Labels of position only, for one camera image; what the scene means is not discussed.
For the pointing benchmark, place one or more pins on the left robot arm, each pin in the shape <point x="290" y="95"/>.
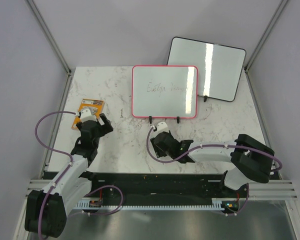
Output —
<point x="47" y="209"/>

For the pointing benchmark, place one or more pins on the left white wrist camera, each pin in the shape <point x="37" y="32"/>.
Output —
<point x="87" y="113"/>

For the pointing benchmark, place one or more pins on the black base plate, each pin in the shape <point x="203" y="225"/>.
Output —
<point x="160" y="189"/>

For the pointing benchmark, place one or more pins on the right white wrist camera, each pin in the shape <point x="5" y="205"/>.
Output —
<point x="160" y="127"/>

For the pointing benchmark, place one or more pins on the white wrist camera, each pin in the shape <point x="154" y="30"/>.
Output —
<point x="87" y="113"/>
<point x="160" y="127"/>

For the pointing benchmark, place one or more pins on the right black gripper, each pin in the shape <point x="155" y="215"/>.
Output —
<point x="159" y="152"/>

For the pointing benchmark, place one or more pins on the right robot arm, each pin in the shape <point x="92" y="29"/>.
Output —
<point x="252" y="160"/>

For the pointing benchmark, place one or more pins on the black framed whiteboard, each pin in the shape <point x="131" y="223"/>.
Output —
<point x="219" y="66"/>

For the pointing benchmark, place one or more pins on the pink framed whiteboard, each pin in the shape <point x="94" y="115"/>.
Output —
<point x="164" y="91"/>

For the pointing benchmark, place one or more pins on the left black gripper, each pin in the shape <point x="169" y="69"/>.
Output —
<point x="106" y="128"/>

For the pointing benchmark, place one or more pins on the aluminium rail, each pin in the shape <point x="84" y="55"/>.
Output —
<point x="274" y="190"/>

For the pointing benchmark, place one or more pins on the white slotted cable duct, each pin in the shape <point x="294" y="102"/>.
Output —
<point x="87" y="204"/>

